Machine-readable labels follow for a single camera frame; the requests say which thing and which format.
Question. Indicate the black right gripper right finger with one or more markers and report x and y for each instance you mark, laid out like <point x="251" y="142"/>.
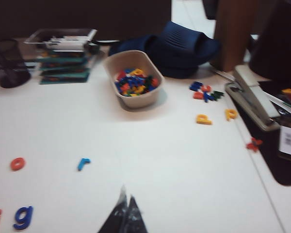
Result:
<point x="135" y="221"/>

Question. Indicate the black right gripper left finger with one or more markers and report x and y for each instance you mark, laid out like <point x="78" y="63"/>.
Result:
<point x="116" y="218"/>

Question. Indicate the blue letter g magnet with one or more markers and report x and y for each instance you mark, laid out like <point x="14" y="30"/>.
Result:
<point x="31" y="212"/>

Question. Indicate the light blue letter r magnet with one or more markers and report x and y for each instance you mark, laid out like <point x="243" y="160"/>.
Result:
<point x="82" y="165"/>

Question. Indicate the orange letter o magnet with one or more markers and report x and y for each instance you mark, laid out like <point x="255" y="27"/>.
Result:
<point x="13" y="166"/>

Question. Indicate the yellow letter p magnet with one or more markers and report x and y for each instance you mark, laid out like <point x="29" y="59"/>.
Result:
<point x="203" y="119"/>
<point x="231" y="114"/>

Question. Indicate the pile of colourful letter magnets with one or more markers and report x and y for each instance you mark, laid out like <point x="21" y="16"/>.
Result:
<point x="135" y="82"/>

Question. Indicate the red letter x magnet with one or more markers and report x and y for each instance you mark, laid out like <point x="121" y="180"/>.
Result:
<point x="254" y="144"/>

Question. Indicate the green letter magnet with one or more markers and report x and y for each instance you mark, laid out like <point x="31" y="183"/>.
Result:
<point x="217" y="95"/>

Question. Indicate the beige oval bowl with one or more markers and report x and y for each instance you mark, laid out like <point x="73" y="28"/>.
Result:
<point x="135" y="100"/>

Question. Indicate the black base mat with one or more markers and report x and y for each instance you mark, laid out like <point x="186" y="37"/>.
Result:
<point x="269" y="148"/>

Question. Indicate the beige stapler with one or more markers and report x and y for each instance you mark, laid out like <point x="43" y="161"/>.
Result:
<point x="252" y="102"/>

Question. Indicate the white box with barcode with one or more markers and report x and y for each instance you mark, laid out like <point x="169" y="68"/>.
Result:
<point x="289" y="140"/>

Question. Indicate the black mesh pen holder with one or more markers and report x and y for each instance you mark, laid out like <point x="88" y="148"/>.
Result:
<point x="9" y="65"/>

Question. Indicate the clear plastic tray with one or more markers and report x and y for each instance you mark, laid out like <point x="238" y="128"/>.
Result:
<point x="36" y="38"/>

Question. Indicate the brown desk partition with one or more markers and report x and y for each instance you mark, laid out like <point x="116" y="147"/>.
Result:
<point x="87" y="14"/>

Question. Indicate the brown cardboard box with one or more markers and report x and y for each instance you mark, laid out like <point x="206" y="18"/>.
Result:
<point x="235" y="34"/>

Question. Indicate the black upright panel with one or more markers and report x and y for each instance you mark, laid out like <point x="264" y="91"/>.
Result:
<point x="276" y="36"/>

